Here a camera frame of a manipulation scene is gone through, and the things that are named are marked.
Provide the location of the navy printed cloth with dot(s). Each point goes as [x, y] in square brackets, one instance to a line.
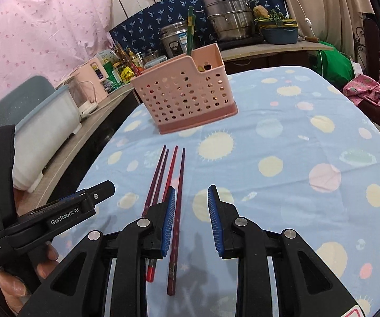
[143, 23]

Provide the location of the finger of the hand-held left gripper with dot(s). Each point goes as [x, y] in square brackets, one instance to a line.
[104, 190]
[74, 196]

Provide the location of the green chopstick gold label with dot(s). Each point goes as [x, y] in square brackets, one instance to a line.
[189, 29]
[193, 33]

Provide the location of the dark bowl with vegetables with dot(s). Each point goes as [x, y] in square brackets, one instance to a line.
[277, 33]

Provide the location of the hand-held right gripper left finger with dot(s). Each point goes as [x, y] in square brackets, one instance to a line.
[169, 224]

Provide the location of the bright red chopstick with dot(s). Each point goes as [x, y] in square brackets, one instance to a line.
[171, 171]

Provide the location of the green cloth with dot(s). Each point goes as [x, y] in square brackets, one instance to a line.
[333, 62]

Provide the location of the white and teal plastic tub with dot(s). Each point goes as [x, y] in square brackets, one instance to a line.
[44, 122]

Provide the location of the pink kitchen appliance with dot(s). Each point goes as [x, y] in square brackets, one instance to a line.
[87, 86]

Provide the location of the pink floral cloth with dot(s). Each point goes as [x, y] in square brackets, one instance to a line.
[375, 92]

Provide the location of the pink dotted curtain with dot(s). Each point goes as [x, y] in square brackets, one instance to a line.
[44, 33]

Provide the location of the beige curtain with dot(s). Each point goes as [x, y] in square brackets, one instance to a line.
[328, 6]

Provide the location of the steel steamer pot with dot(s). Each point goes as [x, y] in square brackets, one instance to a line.
[229, 16]

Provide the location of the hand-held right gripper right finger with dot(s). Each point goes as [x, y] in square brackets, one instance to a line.
[214, 224]

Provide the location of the pink perforated utensil holder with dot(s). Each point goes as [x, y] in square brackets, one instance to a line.
[176, 92]

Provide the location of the steel rice cooker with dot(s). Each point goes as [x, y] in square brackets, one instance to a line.
[175, 39]

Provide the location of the person's left hand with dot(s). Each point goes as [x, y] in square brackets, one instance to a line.
[11, 287]

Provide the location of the yellow packet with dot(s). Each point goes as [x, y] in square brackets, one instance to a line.
[127, 74]

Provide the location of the dark wooden chair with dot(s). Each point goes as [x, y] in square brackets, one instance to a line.
[371, 39]

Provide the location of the green container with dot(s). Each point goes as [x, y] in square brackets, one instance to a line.
[109, 69]

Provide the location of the gold flower spoon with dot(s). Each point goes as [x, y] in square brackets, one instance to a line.
[202, 68]

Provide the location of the dark red chopstick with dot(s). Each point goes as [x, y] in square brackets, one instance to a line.
[161, 173]
[179, 204]
[156, 171]

